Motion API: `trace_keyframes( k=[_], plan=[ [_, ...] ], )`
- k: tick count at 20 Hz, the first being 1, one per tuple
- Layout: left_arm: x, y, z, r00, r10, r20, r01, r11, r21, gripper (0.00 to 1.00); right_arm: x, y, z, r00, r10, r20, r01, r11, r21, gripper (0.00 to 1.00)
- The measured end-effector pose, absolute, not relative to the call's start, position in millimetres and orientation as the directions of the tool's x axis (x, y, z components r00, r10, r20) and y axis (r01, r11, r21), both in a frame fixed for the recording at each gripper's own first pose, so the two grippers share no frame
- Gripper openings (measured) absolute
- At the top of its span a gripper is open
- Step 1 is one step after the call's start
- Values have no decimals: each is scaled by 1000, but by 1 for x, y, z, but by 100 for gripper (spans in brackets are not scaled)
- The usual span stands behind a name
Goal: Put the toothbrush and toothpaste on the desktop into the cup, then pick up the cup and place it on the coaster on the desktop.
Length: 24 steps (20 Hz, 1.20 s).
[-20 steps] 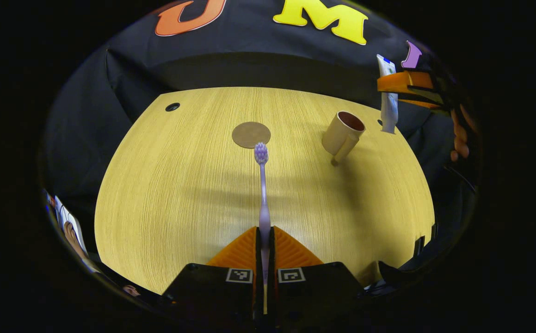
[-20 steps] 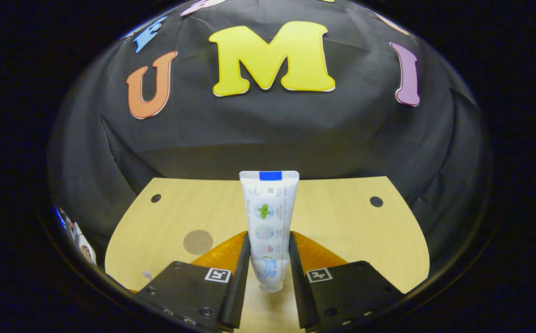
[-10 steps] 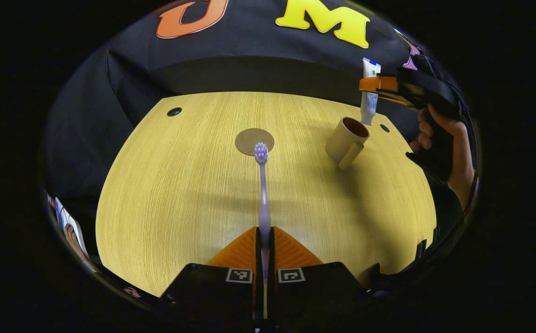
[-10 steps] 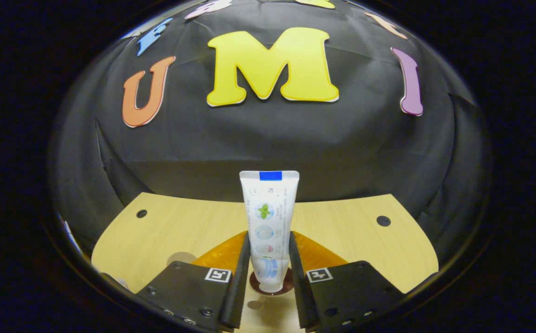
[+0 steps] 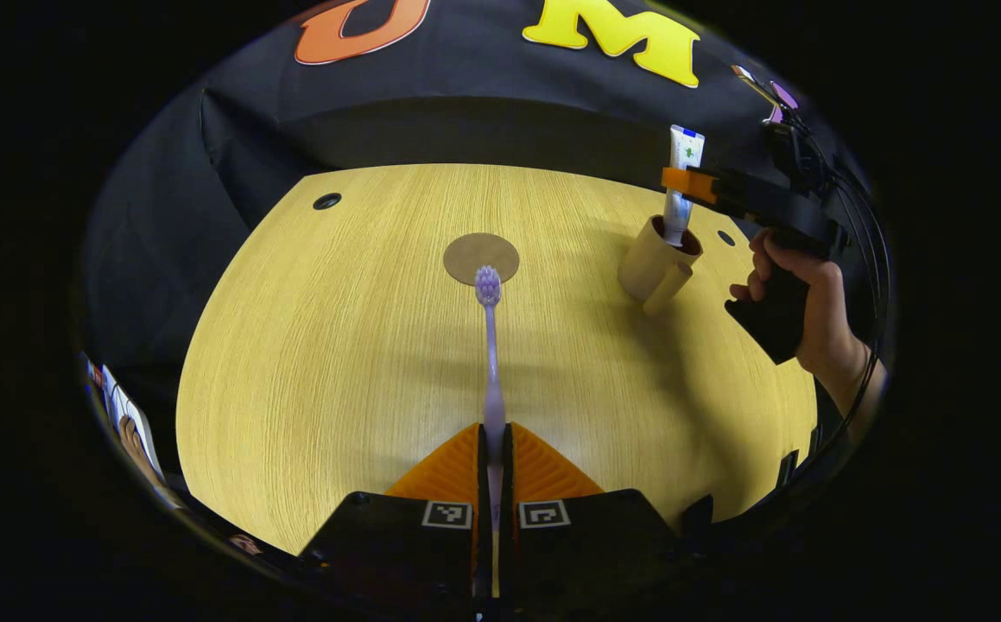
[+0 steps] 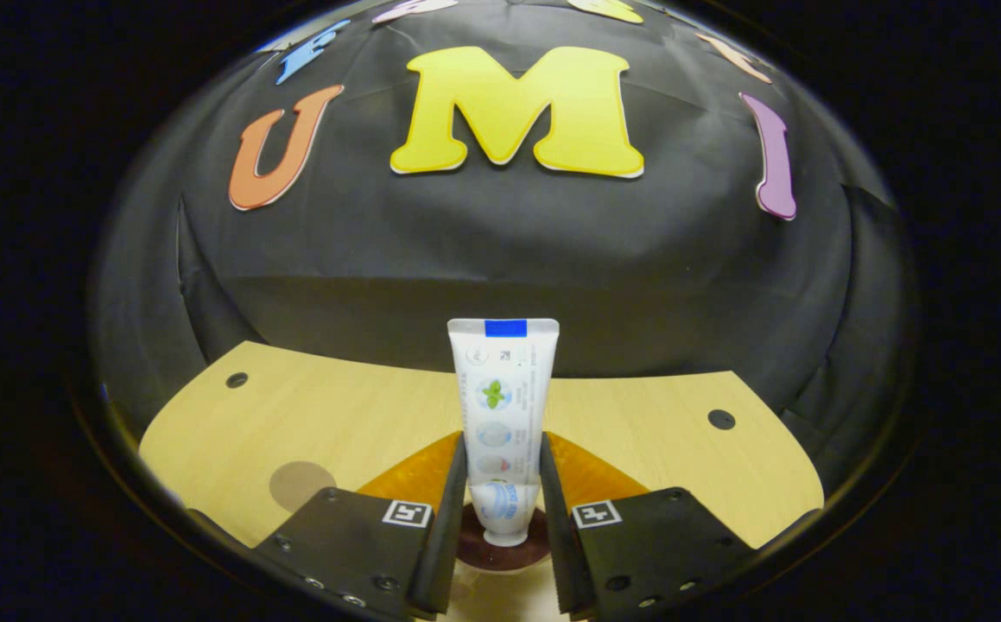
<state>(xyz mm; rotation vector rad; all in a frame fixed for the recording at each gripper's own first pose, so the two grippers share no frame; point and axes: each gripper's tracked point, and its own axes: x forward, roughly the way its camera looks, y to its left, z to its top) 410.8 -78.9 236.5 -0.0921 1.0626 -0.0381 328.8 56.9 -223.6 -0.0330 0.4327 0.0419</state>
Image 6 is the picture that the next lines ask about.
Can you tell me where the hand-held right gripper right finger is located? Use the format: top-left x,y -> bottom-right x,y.
539,432 -> 760,621

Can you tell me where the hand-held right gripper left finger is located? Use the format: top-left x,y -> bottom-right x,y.
254,432 -> 469,621

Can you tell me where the round brown coaster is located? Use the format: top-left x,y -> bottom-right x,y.
269,460 -> 339,513

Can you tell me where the beige cup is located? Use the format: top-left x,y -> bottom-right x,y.
453,501 -> 554,597

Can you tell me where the white toothpaste tube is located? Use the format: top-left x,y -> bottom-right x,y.
447,318 -> 561,548

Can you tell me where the wooden desktop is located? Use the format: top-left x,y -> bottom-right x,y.
139,340 -> 826,622

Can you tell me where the black backdrop cloth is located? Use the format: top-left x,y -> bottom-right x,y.
90,0 -> 920,519

